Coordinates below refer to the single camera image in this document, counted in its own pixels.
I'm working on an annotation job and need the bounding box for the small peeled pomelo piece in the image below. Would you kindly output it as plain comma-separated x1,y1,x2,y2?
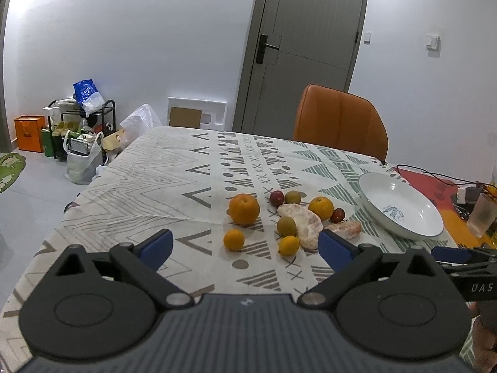
324,220,362,240

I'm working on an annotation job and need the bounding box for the large peeled pomelo segment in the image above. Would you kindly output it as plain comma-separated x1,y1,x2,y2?
277,204,323,251

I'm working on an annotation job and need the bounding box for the small yellow kumquat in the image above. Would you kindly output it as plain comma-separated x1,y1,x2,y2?
278,236,300,257

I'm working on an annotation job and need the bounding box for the green-brown round fruit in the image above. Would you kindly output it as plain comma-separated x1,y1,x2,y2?
276,216,297,237
285,190,303,205

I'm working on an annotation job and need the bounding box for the small orange kumquat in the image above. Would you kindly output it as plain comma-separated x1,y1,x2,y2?
223,229,245,252

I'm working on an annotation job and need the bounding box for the large orange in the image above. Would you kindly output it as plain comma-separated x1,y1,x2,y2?
227,194,260,227

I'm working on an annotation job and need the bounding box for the person's right hand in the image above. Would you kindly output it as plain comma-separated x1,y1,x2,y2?
469,302,497,373

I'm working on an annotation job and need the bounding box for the frosted glass cup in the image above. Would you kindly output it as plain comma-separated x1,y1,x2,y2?
467,193,497,238

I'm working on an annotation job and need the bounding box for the red orange table mat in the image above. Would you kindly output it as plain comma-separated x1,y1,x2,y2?
395,164,496,249

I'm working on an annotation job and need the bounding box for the white power adapter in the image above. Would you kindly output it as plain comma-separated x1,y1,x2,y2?
456,185,483,205

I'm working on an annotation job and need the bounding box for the white ceramic plate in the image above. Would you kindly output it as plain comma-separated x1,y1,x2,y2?
358,173,444,241

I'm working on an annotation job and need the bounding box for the white plastic shopping bag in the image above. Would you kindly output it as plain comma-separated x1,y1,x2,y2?
63,131,104,184

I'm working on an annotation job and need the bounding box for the translucent plastic bag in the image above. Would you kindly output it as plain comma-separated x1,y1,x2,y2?
121,104,162,146

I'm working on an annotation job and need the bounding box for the brown cardboard piece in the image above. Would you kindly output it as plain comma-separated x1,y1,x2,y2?
168,107,202,129

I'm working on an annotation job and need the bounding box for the white foam packaging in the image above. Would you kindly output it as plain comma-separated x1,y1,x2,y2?
168,97,227,131

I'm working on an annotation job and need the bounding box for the orange leather chair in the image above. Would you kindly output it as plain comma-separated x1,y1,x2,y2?
293,84,388,162

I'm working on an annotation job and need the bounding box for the green box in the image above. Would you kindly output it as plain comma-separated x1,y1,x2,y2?
41,128,54,158

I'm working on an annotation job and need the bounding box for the black metal rack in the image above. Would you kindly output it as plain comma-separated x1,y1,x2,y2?
43,99,116,161

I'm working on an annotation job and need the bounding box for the green floor mat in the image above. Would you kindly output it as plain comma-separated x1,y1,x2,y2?
0,152,26,193

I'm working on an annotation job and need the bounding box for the blue white plastic bag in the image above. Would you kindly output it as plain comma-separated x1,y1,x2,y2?
73,79,104,116

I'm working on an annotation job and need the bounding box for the orange paper bag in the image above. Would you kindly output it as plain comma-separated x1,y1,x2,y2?
14,115,46,152

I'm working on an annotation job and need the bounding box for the grey door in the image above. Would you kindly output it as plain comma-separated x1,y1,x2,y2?
232,0,367,139

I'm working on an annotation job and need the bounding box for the black cable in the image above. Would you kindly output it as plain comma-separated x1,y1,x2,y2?
395,163,495,199

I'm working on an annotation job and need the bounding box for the small white wall switch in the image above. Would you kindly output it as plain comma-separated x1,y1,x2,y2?
363,31,372,44

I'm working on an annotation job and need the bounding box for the black door lock handle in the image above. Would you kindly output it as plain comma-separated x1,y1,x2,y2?
255,34,280,64

